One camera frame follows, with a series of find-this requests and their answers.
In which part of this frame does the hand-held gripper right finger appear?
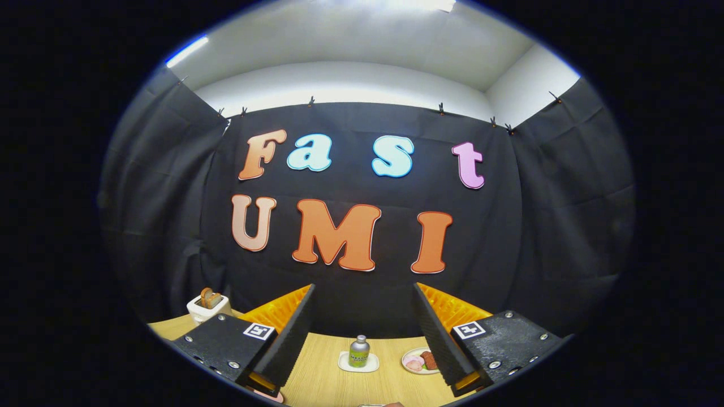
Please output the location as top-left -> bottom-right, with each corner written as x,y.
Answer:
412,282 -> 573,398

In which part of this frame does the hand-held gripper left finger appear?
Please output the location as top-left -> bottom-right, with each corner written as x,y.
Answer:
170,284 -> 317,397

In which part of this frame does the white oval food plate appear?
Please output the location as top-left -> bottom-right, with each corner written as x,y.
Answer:
401,347 -> 441,375

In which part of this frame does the white square coaster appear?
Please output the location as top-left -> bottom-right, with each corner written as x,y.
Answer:
338,351 -> 380,373

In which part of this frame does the pink round plate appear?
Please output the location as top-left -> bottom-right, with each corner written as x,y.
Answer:
249,386 -> 285,404

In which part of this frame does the green soda bottle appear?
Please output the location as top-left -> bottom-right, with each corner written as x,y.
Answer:
348,335 -> 371,368

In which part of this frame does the white toaster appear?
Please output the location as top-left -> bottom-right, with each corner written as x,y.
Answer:
187,294 -> 232,324

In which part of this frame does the row of small metal clips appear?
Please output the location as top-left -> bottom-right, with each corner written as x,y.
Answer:
180,75 -> 563,135

